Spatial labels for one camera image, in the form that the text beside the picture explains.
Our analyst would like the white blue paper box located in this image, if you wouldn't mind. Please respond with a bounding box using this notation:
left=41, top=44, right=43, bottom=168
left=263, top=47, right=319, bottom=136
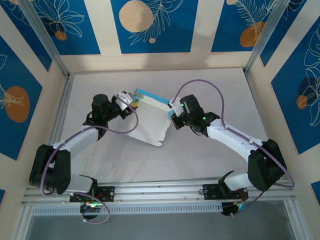
left=126, top=87, right=175, bottom=147

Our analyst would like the white table sheet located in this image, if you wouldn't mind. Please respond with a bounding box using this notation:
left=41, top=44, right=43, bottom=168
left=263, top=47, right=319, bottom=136
left=49, top=68, right=282, bottom=187

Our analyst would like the right black electronics module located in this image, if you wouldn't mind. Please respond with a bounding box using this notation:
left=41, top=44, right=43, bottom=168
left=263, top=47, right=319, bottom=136
left=221, top=201, right=247, bottom=218

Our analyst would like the black electronics module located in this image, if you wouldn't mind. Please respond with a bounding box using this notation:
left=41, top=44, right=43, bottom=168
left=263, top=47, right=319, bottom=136
left=79, top=202, right=103, bottom=221
left=221, top=201, right=247, bottom=218

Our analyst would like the left black electronics module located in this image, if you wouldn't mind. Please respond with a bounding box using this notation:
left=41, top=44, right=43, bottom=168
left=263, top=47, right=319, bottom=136
left=79, top=202, right=103, bottom=221

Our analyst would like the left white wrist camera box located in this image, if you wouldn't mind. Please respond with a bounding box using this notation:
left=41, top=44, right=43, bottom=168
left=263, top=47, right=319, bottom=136
left=115, top=91, right=133, bottom=111

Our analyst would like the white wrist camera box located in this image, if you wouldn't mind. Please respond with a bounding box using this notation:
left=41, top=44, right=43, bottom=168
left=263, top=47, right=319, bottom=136
left=168, top=98, right=185, bottom=118
left=115, top=91, right=133, bottom=111

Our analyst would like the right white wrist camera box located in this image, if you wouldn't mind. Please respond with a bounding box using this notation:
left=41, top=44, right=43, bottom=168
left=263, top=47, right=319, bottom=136
left=168, top=98, right=185, bottom=118

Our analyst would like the aluminium side rail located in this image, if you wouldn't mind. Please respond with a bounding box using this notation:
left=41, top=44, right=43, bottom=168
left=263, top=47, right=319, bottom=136
left=36, top=74, right=75, bottom=186

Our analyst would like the long aluminium frame rail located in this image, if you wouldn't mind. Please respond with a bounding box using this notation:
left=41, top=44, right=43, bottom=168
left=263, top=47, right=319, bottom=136
left=21, top=179, right=297, bottom=207

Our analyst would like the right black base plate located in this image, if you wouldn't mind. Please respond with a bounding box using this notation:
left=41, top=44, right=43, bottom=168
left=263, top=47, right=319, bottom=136
left=202, top=183, right=249, bottom=201

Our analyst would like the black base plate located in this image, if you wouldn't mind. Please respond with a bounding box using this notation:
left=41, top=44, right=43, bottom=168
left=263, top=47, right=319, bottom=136
left=69, top=186, right=116, bottom=203
left=202, top=183, right=249, bottom=201

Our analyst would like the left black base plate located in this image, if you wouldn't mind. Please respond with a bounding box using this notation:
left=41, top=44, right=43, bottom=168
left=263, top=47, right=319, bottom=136
left=69, top=186, right=116, bottom=203

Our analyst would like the grey slotted cable duct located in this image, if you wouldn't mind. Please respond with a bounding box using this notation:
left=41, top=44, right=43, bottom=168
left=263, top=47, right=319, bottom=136
left=32, top=202, right=223, bottom=216

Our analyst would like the left aluminium frame post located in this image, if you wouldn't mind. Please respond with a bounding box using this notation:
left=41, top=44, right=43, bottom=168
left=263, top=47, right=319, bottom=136
left=18, top=0, right=71, bottom=78

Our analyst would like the aluminium frame post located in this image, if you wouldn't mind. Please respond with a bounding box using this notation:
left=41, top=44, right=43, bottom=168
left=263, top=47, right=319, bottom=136
left=18, top=0, right=71, bottom=78
left=244, top=0, right=296, bottom=75

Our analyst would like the right aluminium frame post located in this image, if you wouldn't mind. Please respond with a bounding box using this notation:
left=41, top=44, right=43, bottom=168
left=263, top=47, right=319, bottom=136
left=244, top=0, right=296, bottom=75

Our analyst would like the left aluminium frame leg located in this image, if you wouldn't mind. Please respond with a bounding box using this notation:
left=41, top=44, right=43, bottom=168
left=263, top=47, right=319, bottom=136
left=13, top=206, right=35, bottom=240

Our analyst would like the aluminium frame leg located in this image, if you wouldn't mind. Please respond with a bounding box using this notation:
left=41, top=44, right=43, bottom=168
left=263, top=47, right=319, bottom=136
left=13, top=206, right=35, bottom=240
left=283, top=199, right=305, bottom=240

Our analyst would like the right aluminium frame leg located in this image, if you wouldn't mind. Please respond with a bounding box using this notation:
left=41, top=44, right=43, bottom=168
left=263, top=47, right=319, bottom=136
left=283, top=199, right=305, bottom=240

